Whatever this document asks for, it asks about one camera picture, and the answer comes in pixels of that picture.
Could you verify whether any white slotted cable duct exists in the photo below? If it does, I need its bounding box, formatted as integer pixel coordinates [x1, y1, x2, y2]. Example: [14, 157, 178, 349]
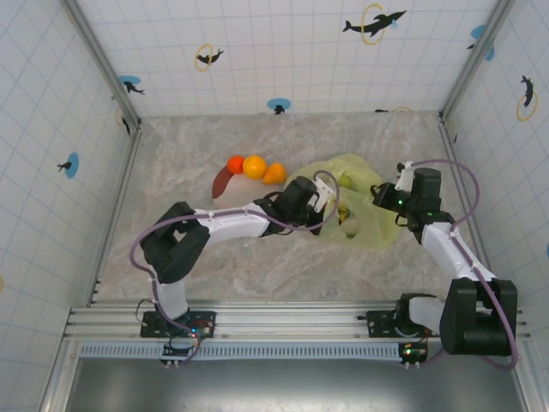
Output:
[79, 342, 451, 360]

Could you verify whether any orange fruit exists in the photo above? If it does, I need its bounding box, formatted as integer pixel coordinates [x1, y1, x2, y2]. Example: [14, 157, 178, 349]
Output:
[262, 161, 287, 186]

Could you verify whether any aluminium frame post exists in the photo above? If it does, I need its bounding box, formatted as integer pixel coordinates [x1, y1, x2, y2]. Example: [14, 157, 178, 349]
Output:
[439, 0, 514, 121]
[62, 0, 142, 132]

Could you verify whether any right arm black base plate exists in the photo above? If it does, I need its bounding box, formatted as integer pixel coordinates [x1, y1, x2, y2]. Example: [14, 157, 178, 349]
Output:
[366, 309, 447, 338]

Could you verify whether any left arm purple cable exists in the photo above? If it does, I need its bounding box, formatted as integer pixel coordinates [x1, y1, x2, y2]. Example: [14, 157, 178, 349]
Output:
[130, 170, 341, 366]

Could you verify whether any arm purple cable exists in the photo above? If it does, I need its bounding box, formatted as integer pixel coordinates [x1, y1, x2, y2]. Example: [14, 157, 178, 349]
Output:
[130, 170, 341, 366]
[405, 158, 521, 373]

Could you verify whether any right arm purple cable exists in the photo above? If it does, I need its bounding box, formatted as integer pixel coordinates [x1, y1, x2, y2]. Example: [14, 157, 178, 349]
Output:
[405, 158, 521, 373]

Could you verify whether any grey metal panel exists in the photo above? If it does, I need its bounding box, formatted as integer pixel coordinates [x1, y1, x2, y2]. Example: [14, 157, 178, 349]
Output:
[63, 358, 528, 412]

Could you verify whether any blue oval dolphin sticker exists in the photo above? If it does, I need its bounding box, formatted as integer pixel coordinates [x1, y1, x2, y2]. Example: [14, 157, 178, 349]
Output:
[466, 24, 497, 62]

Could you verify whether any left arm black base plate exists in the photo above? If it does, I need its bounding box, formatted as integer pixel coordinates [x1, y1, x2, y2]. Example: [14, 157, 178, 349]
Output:
[140, 309, 218, 340]

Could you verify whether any yellow-green plastic bag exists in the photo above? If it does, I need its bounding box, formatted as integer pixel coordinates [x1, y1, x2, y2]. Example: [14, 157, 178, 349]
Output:
[285, 153, 402, 250]

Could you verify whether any round brown and white plate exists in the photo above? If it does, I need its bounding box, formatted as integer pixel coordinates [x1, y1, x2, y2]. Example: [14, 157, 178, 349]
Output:
[211, 165, 278, 210]

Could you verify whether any aluminium mounting rail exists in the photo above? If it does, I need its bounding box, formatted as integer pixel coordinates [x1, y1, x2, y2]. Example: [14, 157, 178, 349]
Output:
[63, 300, 533, 344]

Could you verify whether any large yellow-orange orange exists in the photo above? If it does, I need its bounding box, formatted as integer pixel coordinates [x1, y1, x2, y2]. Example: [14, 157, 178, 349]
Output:
[242, 154, 268, 180]

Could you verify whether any thin black wire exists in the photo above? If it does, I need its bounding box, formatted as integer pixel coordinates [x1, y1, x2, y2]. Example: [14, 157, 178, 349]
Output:
[135, 299, 158, 322]

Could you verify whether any aluminium table edge rail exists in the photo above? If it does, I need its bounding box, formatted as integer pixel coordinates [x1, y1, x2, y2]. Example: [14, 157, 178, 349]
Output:
[87, 128, 145, 306]

